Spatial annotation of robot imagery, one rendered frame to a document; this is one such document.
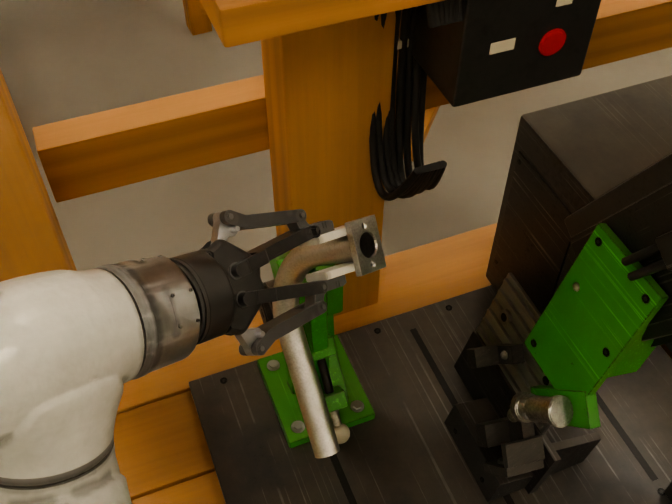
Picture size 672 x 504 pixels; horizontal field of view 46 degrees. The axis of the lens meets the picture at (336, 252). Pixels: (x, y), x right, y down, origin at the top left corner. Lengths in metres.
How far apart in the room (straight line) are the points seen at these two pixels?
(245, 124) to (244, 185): 1.73
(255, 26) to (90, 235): 2.04
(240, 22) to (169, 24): 2.92
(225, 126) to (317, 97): 0.16
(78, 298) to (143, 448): 0.65
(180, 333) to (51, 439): 0.12
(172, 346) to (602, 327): 0.51
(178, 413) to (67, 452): 0.64
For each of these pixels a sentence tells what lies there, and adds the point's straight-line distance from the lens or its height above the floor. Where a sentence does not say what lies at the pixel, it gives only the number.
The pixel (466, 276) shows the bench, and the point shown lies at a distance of 1.36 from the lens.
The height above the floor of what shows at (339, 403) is 0.99.
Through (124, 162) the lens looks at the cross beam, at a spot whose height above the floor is 1.23.
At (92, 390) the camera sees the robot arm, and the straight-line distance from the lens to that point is 0.57.
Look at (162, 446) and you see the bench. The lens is 1.19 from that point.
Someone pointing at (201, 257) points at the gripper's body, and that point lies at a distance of 0.66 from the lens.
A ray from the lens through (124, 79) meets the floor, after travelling 3.36.
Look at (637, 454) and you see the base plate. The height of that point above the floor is 0.90.
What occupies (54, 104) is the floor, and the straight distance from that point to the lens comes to 3.30.
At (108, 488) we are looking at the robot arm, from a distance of 0.62.
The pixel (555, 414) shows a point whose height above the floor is 1.09.
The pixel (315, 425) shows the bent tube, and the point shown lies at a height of 1.12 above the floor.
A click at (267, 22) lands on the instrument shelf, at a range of 0.74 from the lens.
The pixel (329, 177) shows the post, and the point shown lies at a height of 1.19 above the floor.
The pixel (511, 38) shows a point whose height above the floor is 1.43.
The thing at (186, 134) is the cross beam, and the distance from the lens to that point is 1.05.
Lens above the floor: 1.91
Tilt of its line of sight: 48 degrees down
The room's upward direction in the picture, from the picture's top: straight up
